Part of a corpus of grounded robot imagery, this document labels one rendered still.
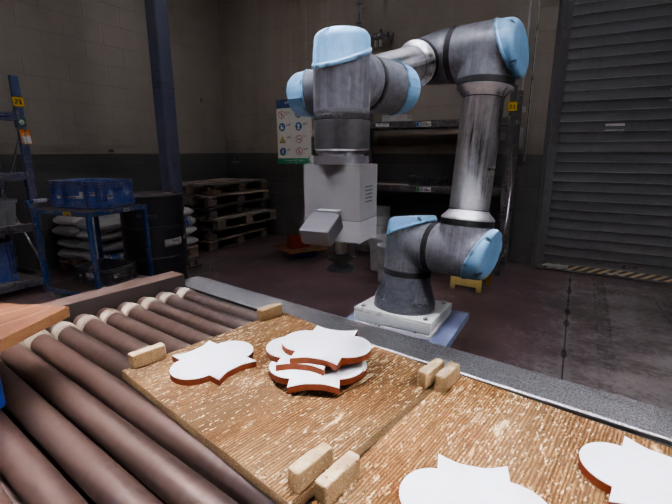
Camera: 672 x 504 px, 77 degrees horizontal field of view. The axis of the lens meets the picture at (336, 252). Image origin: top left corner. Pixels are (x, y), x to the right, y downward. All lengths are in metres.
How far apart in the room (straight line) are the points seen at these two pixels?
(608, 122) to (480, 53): 4.21
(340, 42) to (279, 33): 6.04
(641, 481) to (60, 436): 0.70
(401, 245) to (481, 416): 0.47
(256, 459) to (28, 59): 5.27
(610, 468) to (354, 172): 0.45
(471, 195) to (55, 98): 5.10
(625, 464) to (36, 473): 0.68
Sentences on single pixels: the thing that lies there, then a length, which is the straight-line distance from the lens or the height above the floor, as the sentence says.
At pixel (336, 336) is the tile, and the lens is 0.73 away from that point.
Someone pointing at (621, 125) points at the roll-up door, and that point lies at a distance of 5.14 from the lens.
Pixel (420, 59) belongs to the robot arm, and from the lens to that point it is 0.96.
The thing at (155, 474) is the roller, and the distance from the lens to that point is 0.61.
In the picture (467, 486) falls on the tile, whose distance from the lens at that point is 0.52.
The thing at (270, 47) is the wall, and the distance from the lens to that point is 6.67.
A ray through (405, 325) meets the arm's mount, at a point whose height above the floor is 0.89.
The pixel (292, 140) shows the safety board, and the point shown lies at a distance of 6.31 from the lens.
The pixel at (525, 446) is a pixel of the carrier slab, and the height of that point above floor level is 0.94.
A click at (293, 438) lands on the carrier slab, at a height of 0.94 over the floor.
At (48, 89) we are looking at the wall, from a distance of 5.62.
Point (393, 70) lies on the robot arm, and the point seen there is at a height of 1.40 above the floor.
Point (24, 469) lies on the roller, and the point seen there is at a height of 0.92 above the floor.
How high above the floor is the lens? 1.29
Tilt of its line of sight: 14 degrees down
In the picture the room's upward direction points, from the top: straight up
